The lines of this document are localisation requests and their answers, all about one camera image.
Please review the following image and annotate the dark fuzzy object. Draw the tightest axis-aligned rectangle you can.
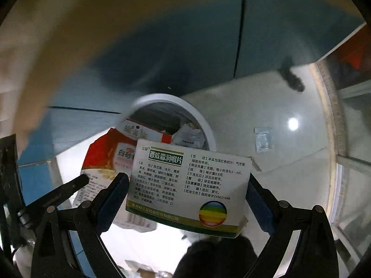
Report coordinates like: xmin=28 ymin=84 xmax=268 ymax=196
xmin=278 ymin=56 xmax=305 ymax=93

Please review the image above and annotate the person's dark fuzzy clothing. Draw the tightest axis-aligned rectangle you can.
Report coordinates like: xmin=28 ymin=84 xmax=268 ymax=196
xmin=177 ymin=236 xmax=258 ymax=278

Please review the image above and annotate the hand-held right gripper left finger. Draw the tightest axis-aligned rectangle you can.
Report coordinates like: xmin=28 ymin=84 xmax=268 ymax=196
xmin=30 ymin=173 xmax=129 ymax=278

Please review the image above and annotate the small clear packet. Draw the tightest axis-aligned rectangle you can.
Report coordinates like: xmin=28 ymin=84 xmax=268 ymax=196
xmin=254 ymin=127 xmax=273 ymax=152

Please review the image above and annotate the white round trash bin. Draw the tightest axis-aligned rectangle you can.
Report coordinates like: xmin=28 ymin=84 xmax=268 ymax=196
xmin=116 ymin=93 xmax=218 ymax=154

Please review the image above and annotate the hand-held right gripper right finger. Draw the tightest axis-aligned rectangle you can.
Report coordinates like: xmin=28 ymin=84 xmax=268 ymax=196
xmin=246 ymin=174 xmax=339 ymax=278

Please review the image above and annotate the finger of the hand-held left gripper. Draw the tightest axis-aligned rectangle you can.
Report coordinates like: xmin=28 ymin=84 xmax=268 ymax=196
xmin=25 ymin=174 xmax=90 ymax=215

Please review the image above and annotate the red white sugar bag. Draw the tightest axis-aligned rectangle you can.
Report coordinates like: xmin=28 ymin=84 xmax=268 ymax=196
xmin=71 ymin=128 xmax=158 ymax=233

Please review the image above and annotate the glass sliding door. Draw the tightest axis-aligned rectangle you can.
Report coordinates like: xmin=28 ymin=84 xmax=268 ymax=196
xmin=310 ymin=20 xmax=371 ymax=267

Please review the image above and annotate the green white medicine box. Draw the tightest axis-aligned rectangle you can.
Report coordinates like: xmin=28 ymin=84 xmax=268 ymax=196
xmin=125 ymin=139 xmax=252 ymax=239

